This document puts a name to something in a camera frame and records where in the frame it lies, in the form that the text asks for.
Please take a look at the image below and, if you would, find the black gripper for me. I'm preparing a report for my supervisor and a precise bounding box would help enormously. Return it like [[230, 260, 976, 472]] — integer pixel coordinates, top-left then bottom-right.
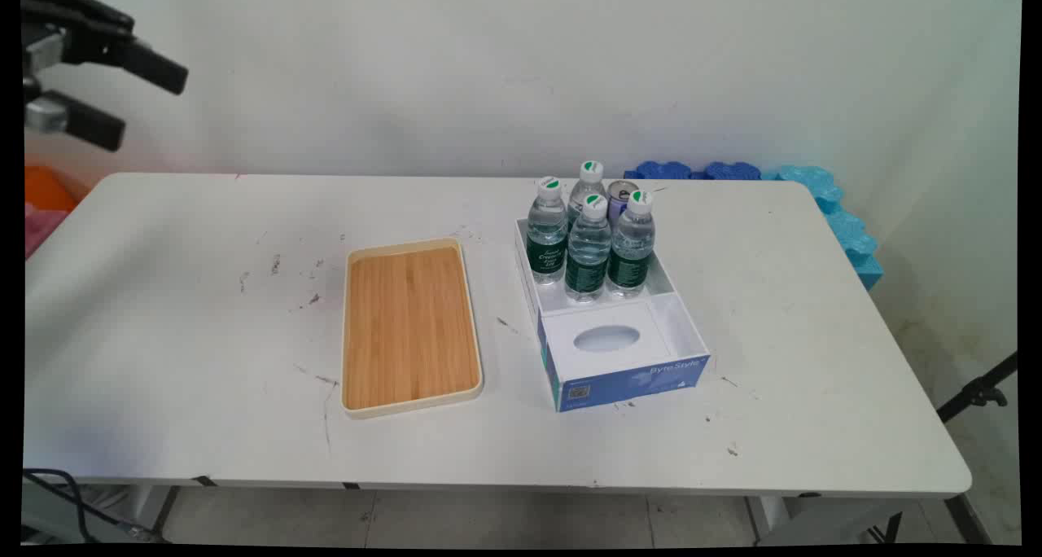
[[20, 0, 190, 152]]

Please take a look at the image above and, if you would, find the water bottle with green label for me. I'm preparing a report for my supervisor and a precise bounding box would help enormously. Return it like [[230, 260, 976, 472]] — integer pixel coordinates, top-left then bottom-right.
[[526, 176, 569, 286], [567, 160, 607, 224], [607, 189, 657, 299], [564, 193, 612, 304]]

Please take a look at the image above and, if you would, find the orange object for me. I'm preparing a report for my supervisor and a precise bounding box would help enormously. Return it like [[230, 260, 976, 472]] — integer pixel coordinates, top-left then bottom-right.
[[24, 166, 80, 213]]

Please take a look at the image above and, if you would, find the pink object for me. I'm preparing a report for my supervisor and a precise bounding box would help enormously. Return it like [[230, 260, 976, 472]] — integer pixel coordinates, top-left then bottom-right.
[[24, 203, 71, 261]]

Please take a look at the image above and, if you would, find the bamboo tray with cream rim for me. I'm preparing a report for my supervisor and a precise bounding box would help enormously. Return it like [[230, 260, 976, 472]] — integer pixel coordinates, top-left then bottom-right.
[[340, 237, 484, 420]]

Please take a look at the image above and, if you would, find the purple drink can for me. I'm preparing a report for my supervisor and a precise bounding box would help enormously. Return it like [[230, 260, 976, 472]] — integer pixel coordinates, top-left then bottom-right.
[[606, 180, 644, 224]]

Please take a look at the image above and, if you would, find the dark blue foam mat piece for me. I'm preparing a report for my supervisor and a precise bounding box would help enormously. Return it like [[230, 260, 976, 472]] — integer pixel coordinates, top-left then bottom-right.
[[702, 161, 764, 182], [624, 160, 693, 181]]

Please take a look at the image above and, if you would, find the blue and white cardboard box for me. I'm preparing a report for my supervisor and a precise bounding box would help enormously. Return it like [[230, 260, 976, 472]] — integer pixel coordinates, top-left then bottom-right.
[[514, 215, 711, 414]]

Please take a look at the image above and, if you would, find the light blue foam mat piece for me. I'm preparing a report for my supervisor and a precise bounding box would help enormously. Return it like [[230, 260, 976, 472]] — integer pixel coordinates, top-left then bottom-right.
[[765, 164, 845, 213]]

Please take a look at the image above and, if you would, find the medium blue foam mat piece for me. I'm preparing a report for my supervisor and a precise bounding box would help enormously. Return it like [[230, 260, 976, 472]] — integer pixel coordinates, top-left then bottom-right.
[[825, 208, 885, 291]]

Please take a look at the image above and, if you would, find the black tripod stand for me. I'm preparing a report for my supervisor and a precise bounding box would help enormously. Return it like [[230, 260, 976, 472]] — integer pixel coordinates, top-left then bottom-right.
[[936, 351, 1019, 424]]

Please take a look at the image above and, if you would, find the black cable bundle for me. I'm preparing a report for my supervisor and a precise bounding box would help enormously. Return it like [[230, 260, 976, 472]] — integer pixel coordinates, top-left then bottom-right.
[[23, 467, 168, 543]]

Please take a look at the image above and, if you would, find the grey table leg frame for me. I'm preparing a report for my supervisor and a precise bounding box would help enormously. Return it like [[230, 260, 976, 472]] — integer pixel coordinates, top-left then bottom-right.
[[122, 484, 182, 542]]

